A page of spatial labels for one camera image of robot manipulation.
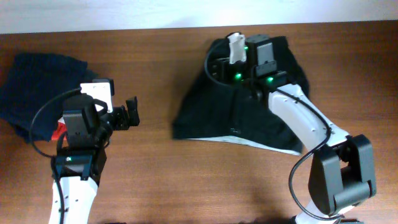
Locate black shorts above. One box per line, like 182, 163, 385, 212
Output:
172, 35, 310, 156

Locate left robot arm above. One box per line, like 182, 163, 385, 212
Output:
49, 93, 140, 224

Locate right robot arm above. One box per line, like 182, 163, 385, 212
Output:
204, 32, 377, 223

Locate folded dark grey garment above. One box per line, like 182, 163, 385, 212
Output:
81, 70, 98, 83

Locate folded red garment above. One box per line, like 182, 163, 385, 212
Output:
51, 122, 67, 141

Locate folded navy blue garment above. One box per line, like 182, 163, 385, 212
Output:
1, 53, 88, 142

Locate right black cable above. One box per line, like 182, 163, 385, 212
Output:
203, 39, 343, 221

